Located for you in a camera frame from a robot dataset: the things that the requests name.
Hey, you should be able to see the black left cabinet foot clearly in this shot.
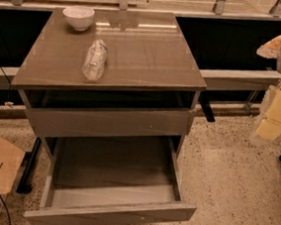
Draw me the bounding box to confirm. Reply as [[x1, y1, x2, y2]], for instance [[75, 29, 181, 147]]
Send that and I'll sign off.
[[17, 138, 42, 194]]

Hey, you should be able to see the white ceramic bowl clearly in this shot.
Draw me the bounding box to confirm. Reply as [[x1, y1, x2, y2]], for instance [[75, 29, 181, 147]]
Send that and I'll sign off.
[[62, 6, 95, 32]]

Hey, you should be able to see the grey drawer cabinet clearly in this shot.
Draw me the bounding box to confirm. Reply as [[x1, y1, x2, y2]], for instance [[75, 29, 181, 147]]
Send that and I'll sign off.
[[0, 0, 216, 210]]

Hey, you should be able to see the clear plastic water bottle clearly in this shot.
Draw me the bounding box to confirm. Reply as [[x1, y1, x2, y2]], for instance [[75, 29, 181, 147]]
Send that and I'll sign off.
[[82, 40, 108, 82]]

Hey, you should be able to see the black right cabinet foot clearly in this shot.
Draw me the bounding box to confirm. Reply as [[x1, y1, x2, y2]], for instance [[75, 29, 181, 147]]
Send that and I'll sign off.
[[199, 93, 216, 123]]

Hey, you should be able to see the closed grey middle drawer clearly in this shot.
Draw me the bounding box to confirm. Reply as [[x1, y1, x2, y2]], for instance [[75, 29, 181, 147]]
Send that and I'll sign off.
[[26, 108, 195, 138]]

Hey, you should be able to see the open grey bottom drawer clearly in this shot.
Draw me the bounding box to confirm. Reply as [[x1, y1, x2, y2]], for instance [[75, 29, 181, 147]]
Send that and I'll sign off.
[[24, 136, 196, 225]]

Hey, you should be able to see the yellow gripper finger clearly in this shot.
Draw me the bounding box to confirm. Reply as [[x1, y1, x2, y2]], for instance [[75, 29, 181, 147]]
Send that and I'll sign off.
[[254, 85, 281, 141], [256, 35, 281, 59]]

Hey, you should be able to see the black cabinet foot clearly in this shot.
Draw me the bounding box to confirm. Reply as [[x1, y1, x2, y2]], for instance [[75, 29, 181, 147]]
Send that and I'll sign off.
[[17, 138, 42, 194], [199, 93, 216, 123]]

